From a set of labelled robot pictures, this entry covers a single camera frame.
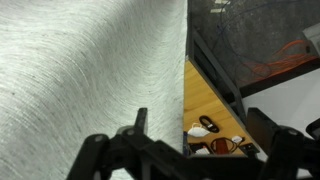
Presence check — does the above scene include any wooden table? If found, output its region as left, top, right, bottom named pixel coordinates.
left=183, top=61, right=253, bottom=146

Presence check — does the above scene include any orange cable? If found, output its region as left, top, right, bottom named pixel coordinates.
left=244, top=39, right=318, bottom=79

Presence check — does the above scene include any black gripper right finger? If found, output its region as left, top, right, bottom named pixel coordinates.
left=246, top=108, right=320, bottom=180

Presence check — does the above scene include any light grey curtain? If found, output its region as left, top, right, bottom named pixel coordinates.
left=0, top=0, right=187, bottom=180

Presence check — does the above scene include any white tape strip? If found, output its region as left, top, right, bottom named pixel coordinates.
left=210, top=8, right=225, bottom=14

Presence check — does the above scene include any black metal frame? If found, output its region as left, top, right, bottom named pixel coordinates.
left=186, top=0, right=246, bottom=124

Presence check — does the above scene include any white face mask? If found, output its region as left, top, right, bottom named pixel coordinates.
left=188, top=123, right=209, bottom=138

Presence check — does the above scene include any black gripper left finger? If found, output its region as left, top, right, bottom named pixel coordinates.
left=66, top=107, right=188, bottom=180

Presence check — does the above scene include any coiled black cable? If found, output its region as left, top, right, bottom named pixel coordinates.
left=198, top=115, right=220, bottom=134

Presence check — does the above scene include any black white box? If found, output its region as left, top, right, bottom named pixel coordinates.
left=189, top=143, right=211, bottom=155

